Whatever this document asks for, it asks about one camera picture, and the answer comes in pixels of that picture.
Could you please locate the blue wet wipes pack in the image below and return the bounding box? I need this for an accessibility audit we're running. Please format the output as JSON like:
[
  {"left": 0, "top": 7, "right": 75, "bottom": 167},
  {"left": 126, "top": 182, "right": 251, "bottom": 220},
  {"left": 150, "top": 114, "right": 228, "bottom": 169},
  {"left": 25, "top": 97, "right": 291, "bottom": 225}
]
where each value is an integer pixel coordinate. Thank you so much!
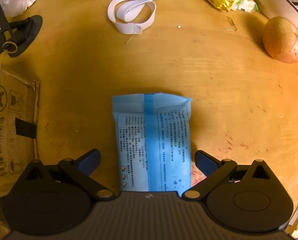
[{"left": 112, "top": 93, "right": 191, "bottom": 196}]

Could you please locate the open cardboard tray box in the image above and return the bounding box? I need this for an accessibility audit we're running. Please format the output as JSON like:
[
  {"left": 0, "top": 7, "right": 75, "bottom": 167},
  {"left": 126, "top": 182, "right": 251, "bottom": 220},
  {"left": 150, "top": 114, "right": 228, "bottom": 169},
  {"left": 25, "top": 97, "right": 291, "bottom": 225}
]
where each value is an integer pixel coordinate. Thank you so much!
[{"left": 0, "top": 64, "right": 39, "bottom": 198}]

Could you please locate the red apple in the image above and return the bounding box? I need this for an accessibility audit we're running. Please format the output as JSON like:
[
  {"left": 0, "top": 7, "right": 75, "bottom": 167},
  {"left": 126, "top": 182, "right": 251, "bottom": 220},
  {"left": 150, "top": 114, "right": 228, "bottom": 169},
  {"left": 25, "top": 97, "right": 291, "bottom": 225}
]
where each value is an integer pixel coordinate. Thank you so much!
[{"left": 263, "top": 17, "right": 298, "bottom": 64}]

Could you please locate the black phone stand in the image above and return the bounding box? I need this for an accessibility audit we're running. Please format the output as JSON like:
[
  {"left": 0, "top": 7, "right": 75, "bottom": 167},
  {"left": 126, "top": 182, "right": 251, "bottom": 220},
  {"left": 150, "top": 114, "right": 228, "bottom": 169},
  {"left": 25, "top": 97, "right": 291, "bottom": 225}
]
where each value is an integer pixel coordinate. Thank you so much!
[{"left": 0, "top": 5, "right": 43, "bottom": 57}]

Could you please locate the metal paper clip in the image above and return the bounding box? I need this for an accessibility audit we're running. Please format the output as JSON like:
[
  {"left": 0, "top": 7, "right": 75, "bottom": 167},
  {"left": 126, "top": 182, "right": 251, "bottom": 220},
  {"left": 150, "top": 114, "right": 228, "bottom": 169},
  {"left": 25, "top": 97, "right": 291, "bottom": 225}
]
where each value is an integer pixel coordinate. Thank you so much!
[{"left": 225, "top": 16, "right": 237, "bottom": 31}]

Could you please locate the green tissue pack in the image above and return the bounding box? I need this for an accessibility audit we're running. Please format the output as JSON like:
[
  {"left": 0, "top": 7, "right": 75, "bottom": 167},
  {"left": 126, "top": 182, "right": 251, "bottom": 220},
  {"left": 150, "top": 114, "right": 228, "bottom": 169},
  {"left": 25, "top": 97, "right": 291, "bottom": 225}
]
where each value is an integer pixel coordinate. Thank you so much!
[{"left": 231, "top": 0, "right": 259, "bottom": 12}]

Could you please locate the white elastic band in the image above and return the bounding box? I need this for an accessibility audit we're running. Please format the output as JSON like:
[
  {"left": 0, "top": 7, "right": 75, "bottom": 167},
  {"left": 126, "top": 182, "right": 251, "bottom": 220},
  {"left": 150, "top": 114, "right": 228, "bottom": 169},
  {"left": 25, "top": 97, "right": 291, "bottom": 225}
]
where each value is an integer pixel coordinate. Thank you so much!
[{"left": 107, "top": 0, "right": 157, "bottom": 35}]

